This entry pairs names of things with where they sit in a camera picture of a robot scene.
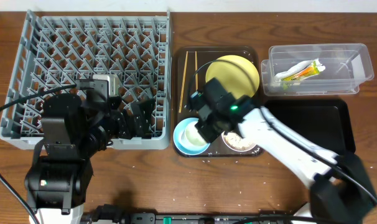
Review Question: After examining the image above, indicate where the yellow round plate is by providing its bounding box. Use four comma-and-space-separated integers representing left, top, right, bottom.
205, 55, 260, 99

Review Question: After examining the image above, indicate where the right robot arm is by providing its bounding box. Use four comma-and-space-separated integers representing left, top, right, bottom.
186, 78, 377, 223

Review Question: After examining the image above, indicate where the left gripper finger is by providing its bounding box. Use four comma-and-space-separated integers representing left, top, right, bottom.
119, 109, 150, 139
135, 99, 155, 134

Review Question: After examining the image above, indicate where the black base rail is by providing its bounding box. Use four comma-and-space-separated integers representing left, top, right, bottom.
80, 204, 292, 224

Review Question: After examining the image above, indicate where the grey plastic dish rack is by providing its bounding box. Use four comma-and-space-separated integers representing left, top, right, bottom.
0, 11, 173, 150

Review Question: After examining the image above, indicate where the light blue bowl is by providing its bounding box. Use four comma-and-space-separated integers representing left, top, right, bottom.
173, 118, 210, 156

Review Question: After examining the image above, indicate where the dark brown serving tray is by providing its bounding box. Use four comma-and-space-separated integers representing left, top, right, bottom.
172, 45, 263, 158

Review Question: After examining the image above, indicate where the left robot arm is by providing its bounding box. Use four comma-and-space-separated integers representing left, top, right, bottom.
25, 90, 156, 223

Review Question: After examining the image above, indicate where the pink white bowl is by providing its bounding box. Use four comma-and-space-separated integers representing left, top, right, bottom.
221, 132, 256, 152

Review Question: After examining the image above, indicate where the clear plastic bin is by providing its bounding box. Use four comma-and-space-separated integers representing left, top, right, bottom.
268, 44, 375, 84

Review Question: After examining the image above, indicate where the green orange snack wrapper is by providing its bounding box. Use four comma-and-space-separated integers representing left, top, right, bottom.
282, 61, 320, 82

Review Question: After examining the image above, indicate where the black waste tray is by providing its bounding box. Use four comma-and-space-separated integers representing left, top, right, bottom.
265, 98, 356, 155

